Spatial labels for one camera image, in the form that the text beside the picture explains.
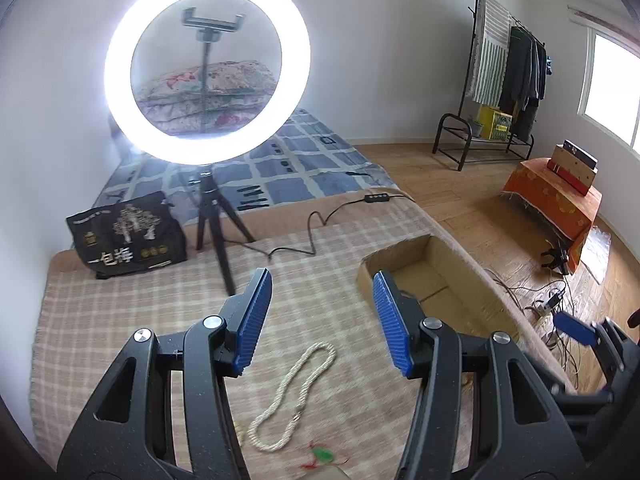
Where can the orange cloth covered table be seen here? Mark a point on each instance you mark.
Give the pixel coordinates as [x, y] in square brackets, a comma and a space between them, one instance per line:
[550, 195]

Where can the brown red carton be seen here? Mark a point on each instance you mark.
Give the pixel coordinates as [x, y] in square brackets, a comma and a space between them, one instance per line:
[570, 167]

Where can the dark hanging clothes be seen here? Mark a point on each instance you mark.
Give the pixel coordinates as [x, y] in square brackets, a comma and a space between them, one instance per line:
[522, 70]

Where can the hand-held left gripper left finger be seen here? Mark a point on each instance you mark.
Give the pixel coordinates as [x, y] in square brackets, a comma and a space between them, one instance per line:
[255, 320]

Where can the red green charm ornament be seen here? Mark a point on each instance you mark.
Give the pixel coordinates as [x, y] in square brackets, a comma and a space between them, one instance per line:
[322, 456]

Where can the window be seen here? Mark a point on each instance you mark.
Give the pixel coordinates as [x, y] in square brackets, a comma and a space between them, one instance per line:
[615, 90]

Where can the striped hanging cloth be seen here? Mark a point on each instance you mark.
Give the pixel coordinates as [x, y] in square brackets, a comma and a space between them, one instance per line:
[492, 45]

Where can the blue patterned bedsheet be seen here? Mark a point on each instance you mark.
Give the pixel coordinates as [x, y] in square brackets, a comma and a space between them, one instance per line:
[300, 160]

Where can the black tripod stand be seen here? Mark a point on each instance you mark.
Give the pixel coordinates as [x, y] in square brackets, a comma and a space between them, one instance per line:
[207, 195]

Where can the power strip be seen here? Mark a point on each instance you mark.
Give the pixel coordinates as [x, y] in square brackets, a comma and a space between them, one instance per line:
[550, 302]

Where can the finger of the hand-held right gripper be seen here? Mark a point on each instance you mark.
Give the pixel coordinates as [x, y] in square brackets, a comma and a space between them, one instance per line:
[575, 327]

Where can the black clamp device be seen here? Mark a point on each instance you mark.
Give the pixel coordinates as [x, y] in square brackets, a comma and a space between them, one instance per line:
[557, 257]

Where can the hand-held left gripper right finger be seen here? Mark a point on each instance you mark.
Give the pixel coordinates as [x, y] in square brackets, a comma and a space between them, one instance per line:
[392, 330]

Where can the cardboard box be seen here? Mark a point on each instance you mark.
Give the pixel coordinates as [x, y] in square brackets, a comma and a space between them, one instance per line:
[440, 270]

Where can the black printed bag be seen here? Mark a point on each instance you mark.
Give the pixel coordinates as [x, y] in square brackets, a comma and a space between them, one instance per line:
[125, 240]

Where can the clear plastic sheet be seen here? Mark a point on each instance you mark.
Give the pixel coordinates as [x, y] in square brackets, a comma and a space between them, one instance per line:
[597, 252]

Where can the black metal clothes rack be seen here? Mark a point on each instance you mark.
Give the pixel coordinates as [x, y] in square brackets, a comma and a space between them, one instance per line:
[442, 132]

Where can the folded floral quilts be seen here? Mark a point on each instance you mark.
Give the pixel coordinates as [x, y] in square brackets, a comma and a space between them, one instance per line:
[225, 80]

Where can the black phone holder clamp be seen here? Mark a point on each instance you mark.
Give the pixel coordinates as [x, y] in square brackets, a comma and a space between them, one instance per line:
[212, 20]

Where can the yellow box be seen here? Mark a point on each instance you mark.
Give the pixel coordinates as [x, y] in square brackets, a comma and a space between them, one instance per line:
[497, 122]

